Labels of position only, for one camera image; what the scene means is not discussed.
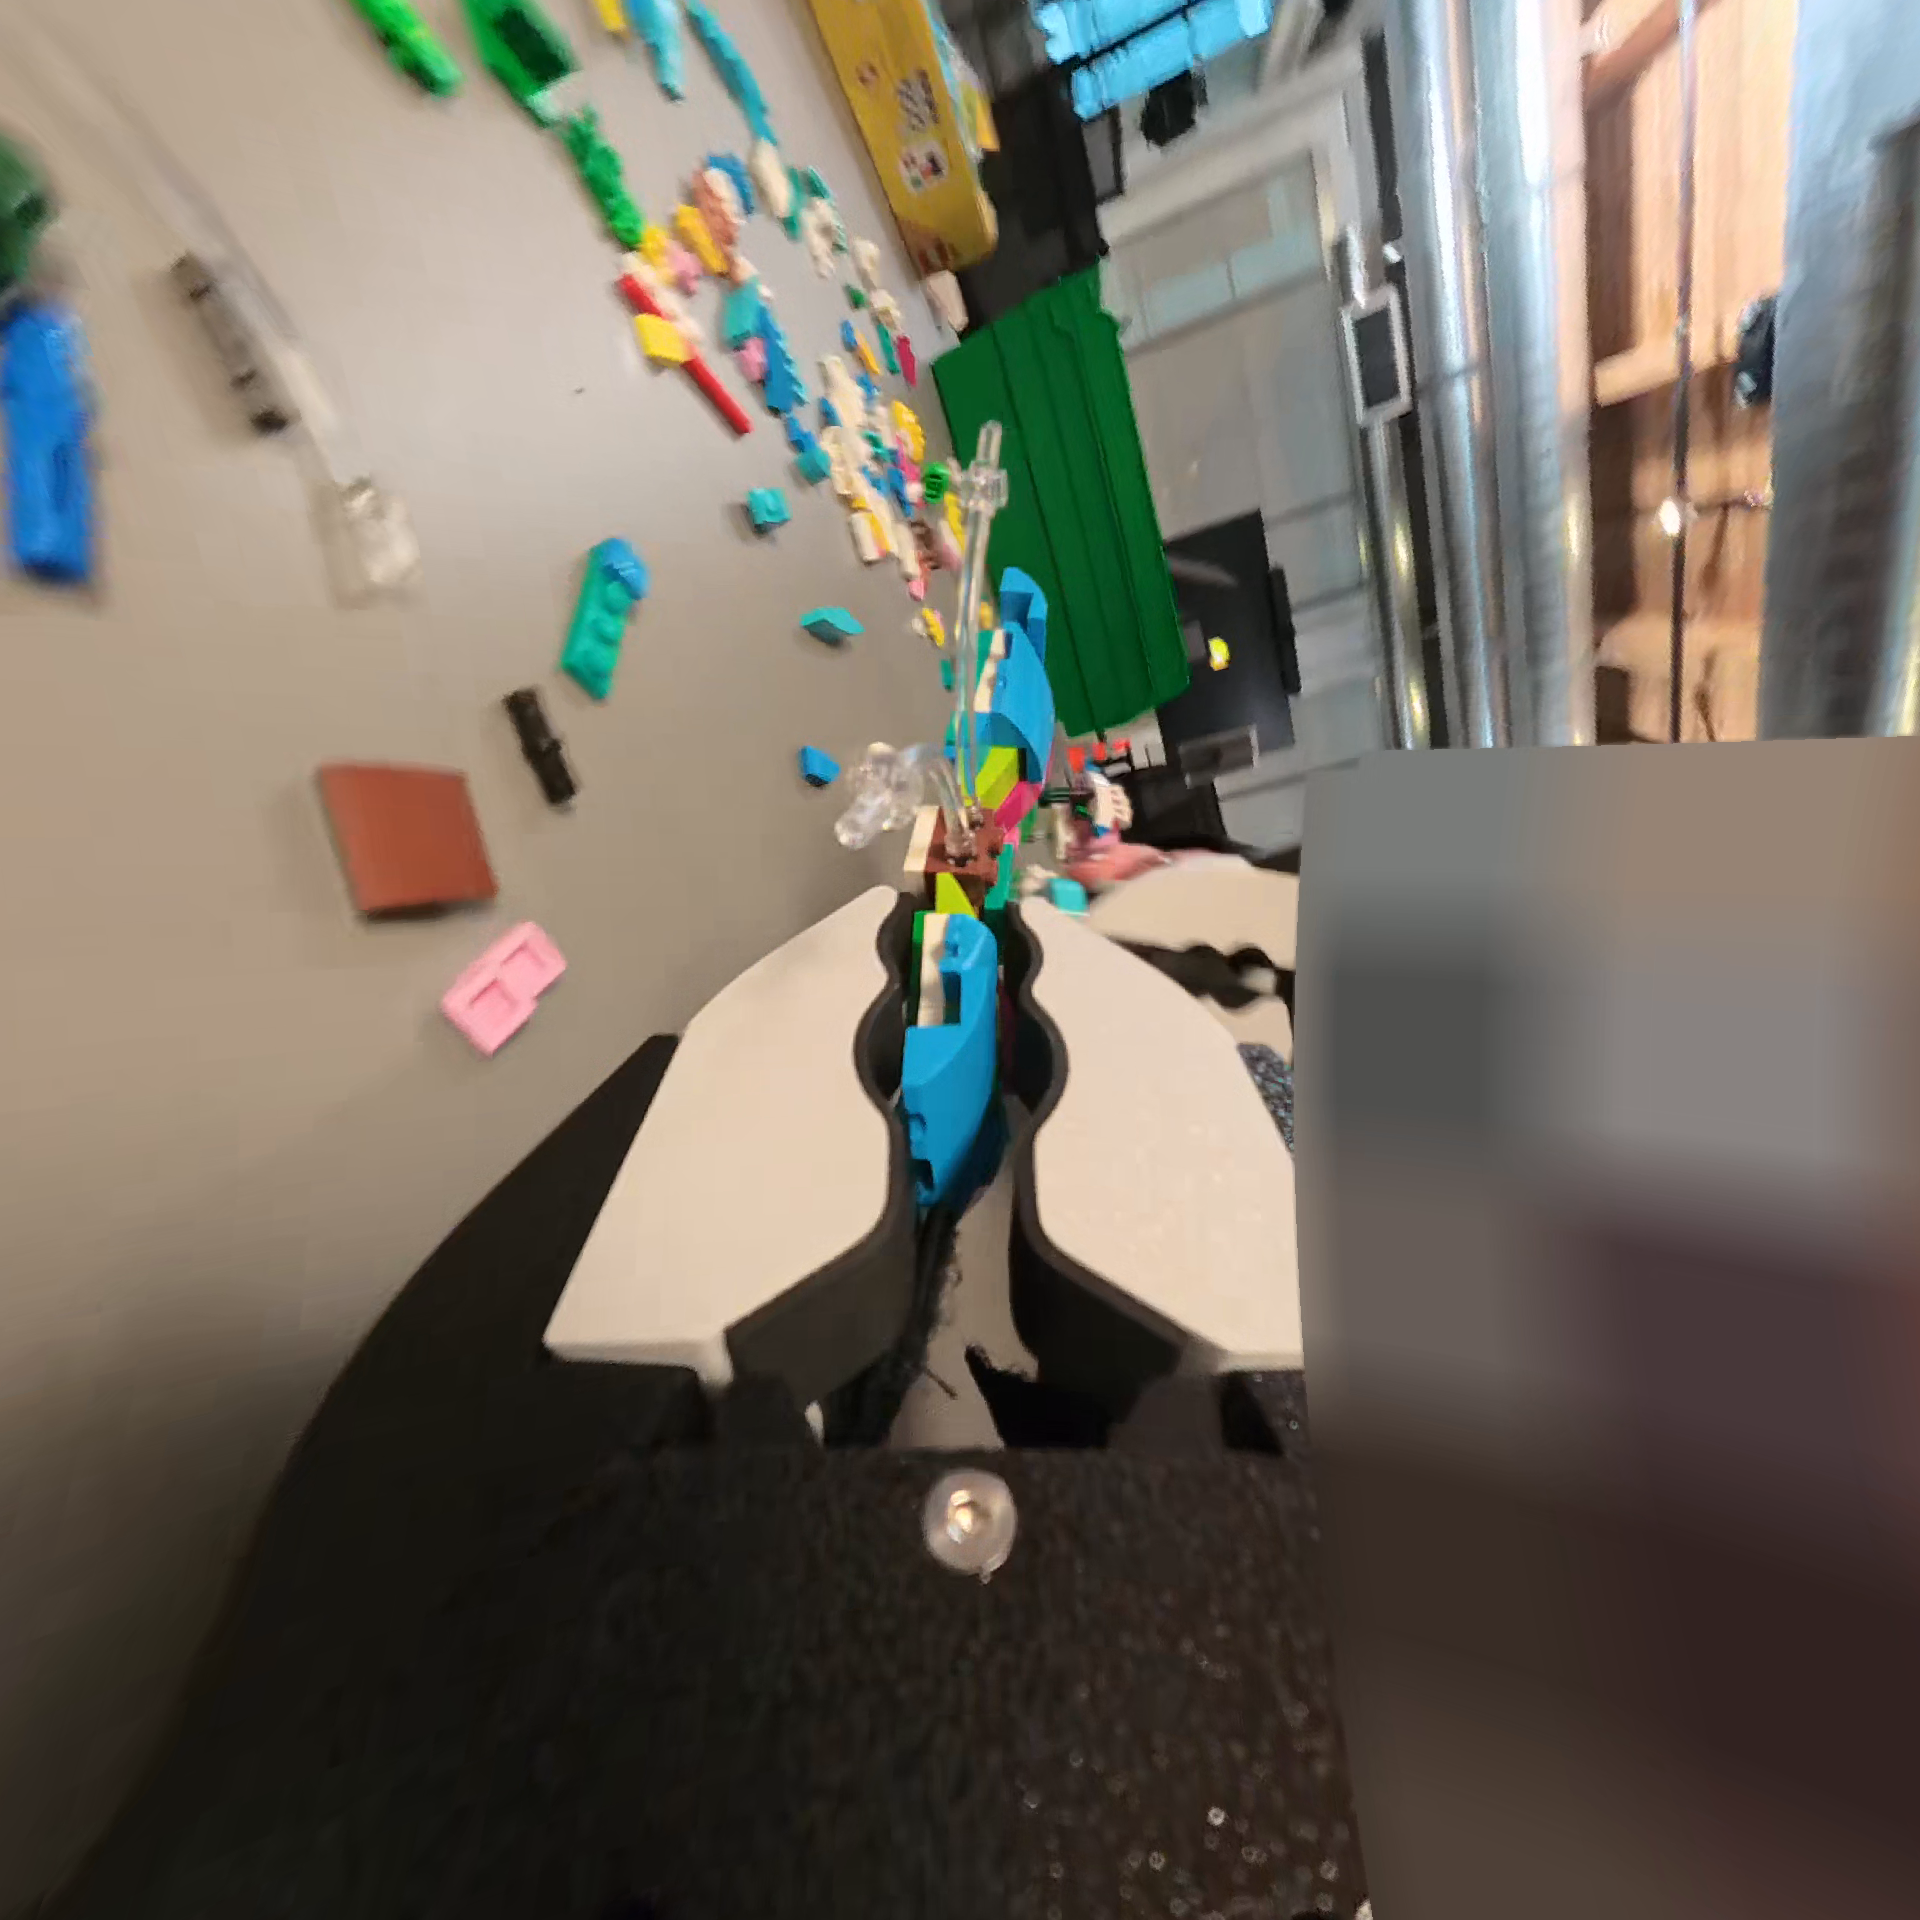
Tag grey and clear bar piece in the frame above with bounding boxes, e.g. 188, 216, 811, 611
168, 248, 302, 438

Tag pink lego plate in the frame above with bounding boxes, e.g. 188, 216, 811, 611
439, 919, 571, 1057

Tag black lego pin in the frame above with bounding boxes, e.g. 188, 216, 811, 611
504, 683, 580, 810

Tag white wall device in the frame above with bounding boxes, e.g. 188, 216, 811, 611
1342, 286, 1416, 430

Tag colourful lego butterfly model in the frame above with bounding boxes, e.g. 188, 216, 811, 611
830, 420, 1062, 1209

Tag pile of assorted lego bricks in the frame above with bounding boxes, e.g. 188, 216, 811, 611
594, 0, 982, 648

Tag dark green lego connector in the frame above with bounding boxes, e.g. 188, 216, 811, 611
0, 129, 60, 286

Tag bright blue panel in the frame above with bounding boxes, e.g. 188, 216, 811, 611
1032, 0, 1278, 122

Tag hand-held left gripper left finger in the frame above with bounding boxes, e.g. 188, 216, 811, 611
543, 884, 921, 1409

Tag metal pipe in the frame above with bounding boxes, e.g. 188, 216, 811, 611
1388, 0, 1506, 747
1499, 0, 1597, 747

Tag clear lego antenna piece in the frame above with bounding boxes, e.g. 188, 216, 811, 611
144, 165, 423, 607

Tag yellow lego box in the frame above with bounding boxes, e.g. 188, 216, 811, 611
804, 0, 1003, 276

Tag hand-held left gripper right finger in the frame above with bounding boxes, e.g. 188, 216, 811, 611
1010, 899, 1307, 1409

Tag brown flat brick plate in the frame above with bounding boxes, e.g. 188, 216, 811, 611
313, 760, 499, 919

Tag black monitor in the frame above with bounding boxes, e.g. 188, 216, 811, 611
1157, 508, 1307, 754

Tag blue long lego brick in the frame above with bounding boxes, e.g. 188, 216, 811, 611
0, 296, 102, 586

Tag pink and white lego build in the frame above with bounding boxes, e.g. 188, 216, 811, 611
1050, 765, 1205, 890

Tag teal and blue lego plate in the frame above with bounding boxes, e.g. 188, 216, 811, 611
562, 536, 653, 701

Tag bright green lego piece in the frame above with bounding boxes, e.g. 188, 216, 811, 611
559, 107, 650, 252
355, 0, 465, 96
458, 0, 580, 112

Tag green corrugated board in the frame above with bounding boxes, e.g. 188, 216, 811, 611
929, 261, 1199, 738

